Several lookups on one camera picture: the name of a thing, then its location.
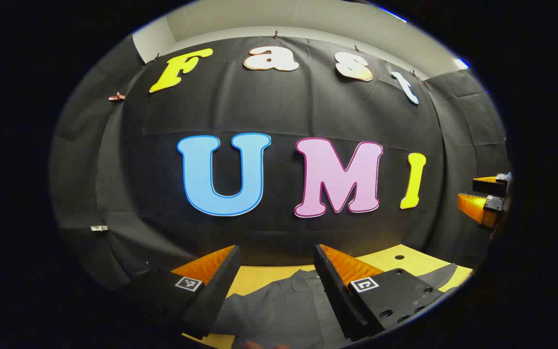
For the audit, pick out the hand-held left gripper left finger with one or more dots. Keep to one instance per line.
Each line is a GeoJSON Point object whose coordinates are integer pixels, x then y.
{"type": "Point", "coordinates": [221, 286]}

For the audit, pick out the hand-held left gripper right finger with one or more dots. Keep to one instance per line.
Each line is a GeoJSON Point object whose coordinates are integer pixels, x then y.
{"type": "Point", "coordinates": [332, 286]}

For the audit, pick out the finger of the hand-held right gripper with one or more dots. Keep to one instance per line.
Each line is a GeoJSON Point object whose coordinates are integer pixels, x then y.
{"type": "Point", "coordinates": [475, 206]}
{"type": "Point", "coordinates": [489, 185]}

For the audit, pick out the grey button shirt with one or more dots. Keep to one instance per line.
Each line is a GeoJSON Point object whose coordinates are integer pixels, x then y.
{"type": "Point", "coordinates": [279, 310]}

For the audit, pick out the white cloth clip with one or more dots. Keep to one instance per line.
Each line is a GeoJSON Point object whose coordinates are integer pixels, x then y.
{"type": "Point", "coordinates": [99, 228]}

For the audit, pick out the black backdrop cloth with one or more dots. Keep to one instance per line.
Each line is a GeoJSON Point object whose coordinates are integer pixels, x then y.
{"type": "Point", "coordinates": [279, 106]}

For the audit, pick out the red cloth clip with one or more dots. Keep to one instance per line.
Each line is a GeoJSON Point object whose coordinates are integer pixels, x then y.
{"type": "Point", "coordinates": [116, 97]}

